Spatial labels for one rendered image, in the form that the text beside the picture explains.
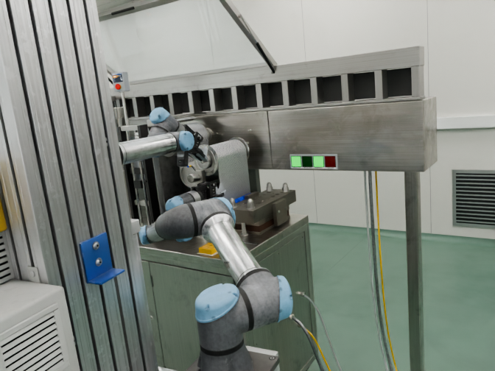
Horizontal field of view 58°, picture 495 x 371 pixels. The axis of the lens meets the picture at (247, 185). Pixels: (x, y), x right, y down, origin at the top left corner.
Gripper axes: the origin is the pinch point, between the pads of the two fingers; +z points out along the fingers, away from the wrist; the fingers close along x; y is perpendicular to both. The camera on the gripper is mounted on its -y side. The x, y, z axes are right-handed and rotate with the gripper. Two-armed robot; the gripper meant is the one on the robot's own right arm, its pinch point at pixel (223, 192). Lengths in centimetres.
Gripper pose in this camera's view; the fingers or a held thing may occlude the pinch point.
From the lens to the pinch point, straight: 213.0
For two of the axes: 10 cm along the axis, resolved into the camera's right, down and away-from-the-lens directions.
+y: -1.0, -9.7, -2.1
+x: -8.2, -0.4, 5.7
